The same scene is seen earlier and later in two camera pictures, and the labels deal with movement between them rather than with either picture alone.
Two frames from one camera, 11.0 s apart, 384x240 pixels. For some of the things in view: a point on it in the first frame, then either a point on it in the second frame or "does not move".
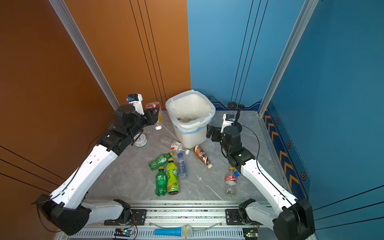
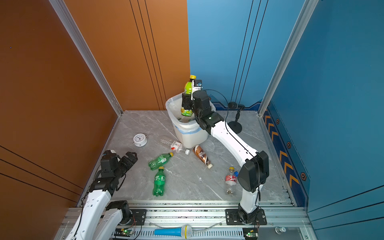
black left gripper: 151,119 → 129,163
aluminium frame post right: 308,9 does not move
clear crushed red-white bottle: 175,146 does not move
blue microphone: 185,231 does not move
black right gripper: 209,133 → 187,100
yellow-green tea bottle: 172,171 → 188,112
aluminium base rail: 173,220 does not move
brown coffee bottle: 200,154 does not move
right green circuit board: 250,233 does not move
